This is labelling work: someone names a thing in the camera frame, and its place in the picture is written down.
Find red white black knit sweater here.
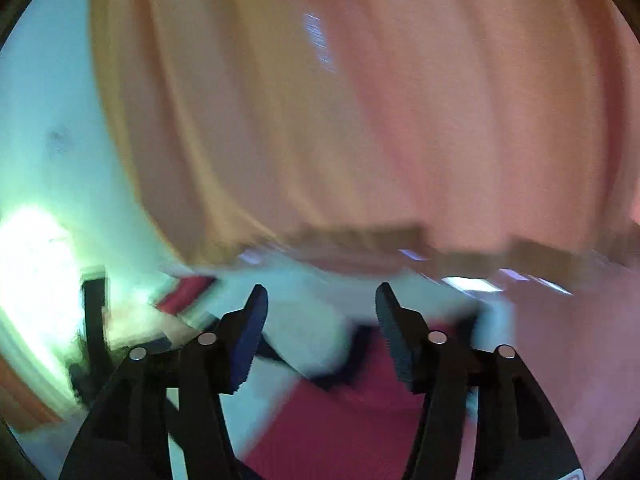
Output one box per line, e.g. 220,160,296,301
160,269,422,479

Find pink bed blanket white bows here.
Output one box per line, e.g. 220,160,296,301
439,238,640,476

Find orange pink curtain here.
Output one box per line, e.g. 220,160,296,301
90,0,639,275

